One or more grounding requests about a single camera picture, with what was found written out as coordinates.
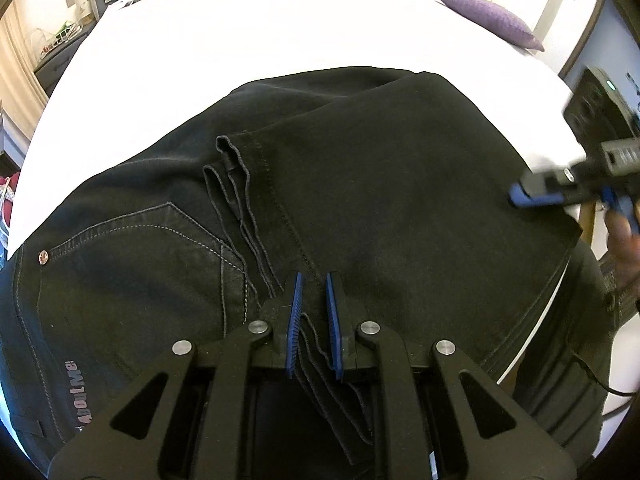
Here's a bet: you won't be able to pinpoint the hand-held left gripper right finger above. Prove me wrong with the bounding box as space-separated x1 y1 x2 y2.
325 271 576 480

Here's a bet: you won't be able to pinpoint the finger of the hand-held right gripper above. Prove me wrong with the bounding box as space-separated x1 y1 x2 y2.
600 186 640 235
507 167 581 209

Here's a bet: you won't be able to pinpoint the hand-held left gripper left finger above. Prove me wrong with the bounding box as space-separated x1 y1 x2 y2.
47 271 306 480

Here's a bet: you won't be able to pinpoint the black pants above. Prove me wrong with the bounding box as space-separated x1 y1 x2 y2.
0 65 583 480

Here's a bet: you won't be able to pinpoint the person's right hand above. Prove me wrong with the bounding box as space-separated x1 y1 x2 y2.
602 210 640 286

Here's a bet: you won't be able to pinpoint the person's dark clothing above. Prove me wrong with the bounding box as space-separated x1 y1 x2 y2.
500 245 631 461

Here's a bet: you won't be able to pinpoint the purple pillow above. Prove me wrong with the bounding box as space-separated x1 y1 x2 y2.
434 0 546 52

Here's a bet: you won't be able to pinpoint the bed with white sheet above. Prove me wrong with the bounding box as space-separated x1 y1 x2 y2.
7 0 596 261

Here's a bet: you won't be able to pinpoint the grey nightstand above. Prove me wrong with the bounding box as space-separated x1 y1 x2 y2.
34 25 96 93

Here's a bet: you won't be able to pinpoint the beige curtain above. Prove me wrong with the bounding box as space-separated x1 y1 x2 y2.
0 0 48 161

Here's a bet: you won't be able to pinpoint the black cable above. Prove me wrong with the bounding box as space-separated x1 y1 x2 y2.
570 350 631 396

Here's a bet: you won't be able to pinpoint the white wire basket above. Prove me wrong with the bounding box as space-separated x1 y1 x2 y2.
32 20 83 58

